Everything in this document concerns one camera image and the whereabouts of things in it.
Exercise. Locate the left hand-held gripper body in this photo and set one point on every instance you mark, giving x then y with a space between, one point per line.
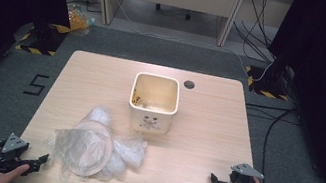
15 145

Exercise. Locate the clear plastic bag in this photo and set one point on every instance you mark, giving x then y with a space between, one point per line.
130 150
100 115

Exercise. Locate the cream square plastic bin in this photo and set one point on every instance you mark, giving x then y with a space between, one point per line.
151 120

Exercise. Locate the person's left hand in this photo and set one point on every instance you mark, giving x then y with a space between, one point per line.
5 178

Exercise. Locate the large clear plastic sheet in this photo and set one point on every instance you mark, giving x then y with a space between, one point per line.
72 150

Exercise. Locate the beige round paper plate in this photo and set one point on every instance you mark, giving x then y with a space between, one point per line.
100 129

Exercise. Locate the stand base with hazard tape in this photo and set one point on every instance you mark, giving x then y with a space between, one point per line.
268 84
43 38

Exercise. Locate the yellow plastic bag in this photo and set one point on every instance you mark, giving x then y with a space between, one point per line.
77 20

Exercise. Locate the office chair wheels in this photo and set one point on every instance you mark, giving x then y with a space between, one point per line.
187 16

